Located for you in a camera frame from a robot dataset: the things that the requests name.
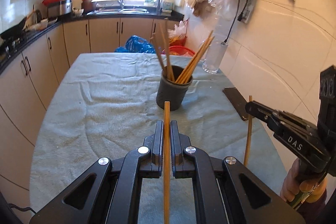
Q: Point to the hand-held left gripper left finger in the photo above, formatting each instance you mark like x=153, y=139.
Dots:
x=158, y=145

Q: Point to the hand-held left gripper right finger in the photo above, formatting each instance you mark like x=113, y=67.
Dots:
x=174, y=145

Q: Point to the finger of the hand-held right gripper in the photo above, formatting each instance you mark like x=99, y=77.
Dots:
x=262, y=113

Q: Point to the single wooden chopstick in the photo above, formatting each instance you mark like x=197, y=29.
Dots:
x=248, y=140
x=167, y=113

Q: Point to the black chopstick holder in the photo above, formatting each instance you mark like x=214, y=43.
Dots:
x=170, y=95

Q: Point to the bundle of wooden chopsticks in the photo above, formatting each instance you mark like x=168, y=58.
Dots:
x=193, y=62

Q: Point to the person's right hand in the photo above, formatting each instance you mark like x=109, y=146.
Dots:
x=288, y=184

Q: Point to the dark smartphone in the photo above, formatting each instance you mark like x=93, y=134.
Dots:
x=236, y=103

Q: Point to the clear plastic bottle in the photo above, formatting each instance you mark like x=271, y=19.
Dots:
x=214, y=61

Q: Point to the grey table cloth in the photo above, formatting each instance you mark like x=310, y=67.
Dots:
x=92, y=108

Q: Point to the red plastic basket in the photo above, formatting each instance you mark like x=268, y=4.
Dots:
x=181, y=51

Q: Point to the blue plastic bag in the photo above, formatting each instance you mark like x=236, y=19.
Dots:
x=136, y=45

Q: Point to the orange plastic basket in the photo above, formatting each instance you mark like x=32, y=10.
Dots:
x=179, y=42

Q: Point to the clear crumpled plastic bags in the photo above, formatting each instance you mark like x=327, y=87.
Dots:
x=178, y=29

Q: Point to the cream base cabinets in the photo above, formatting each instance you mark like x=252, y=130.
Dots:
x=105, y=35

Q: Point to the black kitchen countertop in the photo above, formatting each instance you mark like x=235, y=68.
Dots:
x=162, y=16

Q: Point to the steel sink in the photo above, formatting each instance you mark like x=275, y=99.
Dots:
x=126, y=10

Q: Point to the white detergent jug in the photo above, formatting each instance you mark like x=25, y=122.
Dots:
x=168, y=5

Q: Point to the green sponge box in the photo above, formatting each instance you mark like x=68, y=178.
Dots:
x=148, y=1

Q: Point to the small white bowl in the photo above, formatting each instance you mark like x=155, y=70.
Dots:
x=78, y=11

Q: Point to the brown utensil pot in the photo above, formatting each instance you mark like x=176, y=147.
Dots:
x=88, y=5

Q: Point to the dishes with food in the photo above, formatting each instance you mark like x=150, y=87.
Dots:
x=42, y=24

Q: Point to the steel rice cooker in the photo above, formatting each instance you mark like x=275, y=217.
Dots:
x=63, y=6

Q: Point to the gas stove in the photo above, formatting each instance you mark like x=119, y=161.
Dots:
x=10, y=47

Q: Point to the black frying pan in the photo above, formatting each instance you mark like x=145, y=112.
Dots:
x=11, y=31

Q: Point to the wall power socket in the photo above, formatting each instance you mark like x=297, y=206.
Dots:
x=246, y=12

